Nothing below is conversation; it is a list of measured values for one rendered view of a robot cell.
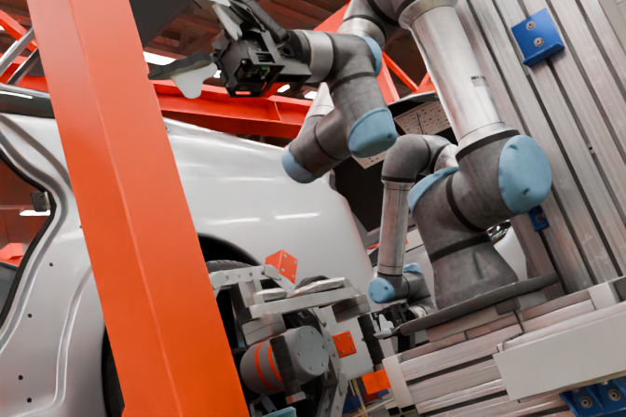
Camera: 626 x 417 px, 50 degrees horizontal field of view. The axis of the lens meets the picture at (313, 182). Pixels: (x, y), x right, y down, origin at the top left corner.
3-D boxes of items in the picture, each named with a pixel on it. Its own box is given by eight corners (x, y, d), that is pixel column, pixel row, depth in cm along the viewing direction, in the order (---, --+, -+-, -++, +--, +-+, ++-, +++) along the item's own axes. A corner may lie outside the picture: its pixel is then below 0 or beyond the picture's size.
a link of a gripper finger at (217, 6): (226, 15, 79) (257, 48, 87) (210, -23, 81) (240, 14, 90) (204, 28, 79) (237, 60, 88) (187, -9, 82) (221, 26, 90)
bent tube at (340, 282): (303, 308, 196) (292, 274, 199) (351, 287, 185) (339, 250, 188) (260, 317, 183) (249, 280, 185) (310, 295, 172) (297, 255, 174)
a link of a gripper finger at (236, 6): (240, 1, 85) (266, 33, 93) (236, -8, 85) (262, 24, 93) (209, 20, 85) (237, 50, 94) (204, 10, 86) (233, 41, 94)
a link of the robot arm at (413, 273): (402, 264, 199) (415, 300, 196) (423, 260, 207) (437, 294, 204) (383, 273, 204) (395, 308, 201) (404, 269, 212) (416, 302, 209)
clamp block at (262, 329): (261, 343, 161) (254, 320, 162) (288, 331, 156) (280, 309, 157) (246, 346, 157) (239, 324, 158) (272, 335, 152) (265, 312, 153)
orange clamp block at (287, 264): (278, 292, 202) (281, 267, 208) (295, 284, 197) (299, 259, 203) (260, 282, 199) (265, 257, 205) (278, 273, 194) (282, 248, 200)
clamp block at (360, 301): (347, 320, 187) (341, 302, 188) (372, 310, 182) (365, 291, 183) (335, 323, 183) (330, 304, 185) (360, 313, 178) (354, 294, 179)
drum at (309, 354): (282, 391, 185) (266, 341, 189) (338, 371, 173) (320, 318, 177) (245, 404, 175) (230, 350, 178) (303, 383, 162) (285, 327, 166)
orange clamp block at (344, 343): (321, 365, 202) (339, 358, 209) (340, 357, 198) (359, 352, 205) (314, 342, 204) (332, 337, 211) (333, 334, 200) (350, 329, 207)
